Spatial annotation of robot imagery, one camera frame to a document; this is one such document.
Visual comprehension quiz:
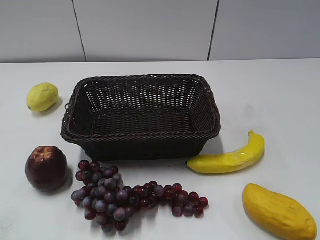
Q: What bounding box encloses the yellow banana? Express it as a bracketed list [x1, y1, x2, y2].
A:
[186, 130, 265, 175]

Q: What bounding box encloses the yellow mango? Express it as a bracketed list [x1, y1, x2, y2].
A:
[242, 183, 317, 240]

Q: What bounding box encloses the dark red apple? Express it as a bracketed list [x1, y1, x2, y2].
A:
[25, 146, 68, 193]

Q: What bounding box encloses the dark woven wicker basket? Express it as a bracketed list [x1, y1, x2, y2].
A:
[61, 74, 221, 161]

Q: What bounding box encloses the yellow lemon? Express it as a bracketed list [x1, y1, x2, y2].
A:
[26, 82, 59, 112]

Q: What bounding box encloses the purple red grape bunch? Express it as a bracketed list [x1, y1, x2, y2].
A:
[71, 160, 209, 233]

